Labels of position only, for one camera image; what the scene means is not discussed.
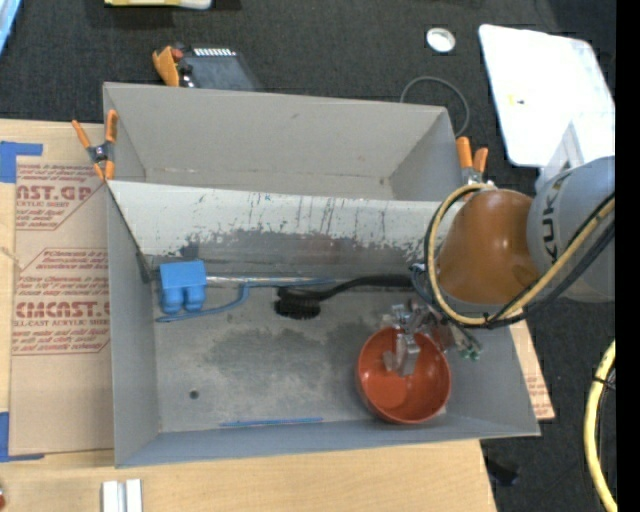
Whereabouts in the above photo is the grey metal bin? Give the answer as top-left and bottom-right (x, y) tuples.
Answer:
(102, 82), (542, 470)

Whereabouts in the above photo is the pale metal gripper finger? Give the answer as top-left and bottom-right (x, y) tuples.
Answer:
(382, 333), (411, 373)
(399, 343), (427, 378)

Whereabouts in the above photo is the brown cardboard board red print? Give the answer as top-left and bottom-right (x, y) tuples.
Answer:
(0, 118), (556, 464)

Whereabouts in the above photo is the blue curved wire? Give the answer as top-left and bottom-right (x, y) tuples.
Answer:
(154, 282), (252, 324)

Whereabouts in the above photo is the red-brown bowl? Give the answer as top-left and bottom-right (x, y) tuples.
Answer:
(355, 325), (453, 426)

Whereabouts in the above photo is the blue plastic block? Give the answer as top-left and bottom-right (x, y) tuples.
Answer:
(158, 259), (209, 316)

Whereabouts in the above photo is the black brush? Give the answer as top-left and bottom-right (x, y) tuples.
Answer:
(273, 274), (417, 322)

